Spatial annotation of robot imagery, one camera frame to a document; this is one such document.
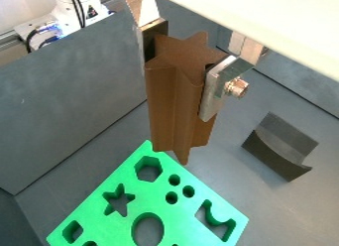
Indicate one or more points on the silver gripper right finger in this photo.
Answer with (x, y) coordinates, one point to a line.
(223, 77)

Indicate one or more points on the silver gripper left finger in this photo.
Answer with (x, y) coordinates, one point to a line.
(148, 25)

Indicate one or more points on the brown star-shaped peg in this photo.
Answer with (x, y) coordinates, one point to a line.
(175, 77)

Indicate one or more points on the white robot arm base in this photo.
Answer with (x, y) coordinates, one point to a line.
(71, 16)

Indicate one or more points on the dark grey curved block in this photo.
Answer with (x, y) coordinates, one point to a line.
(280, 146)

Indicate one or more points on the green shape-sorting board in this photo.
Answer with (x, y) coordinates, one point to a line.
(151, 186)

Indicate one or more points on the grey enclosure wall panel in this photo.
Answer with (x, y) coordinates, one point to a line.
(63, 94)

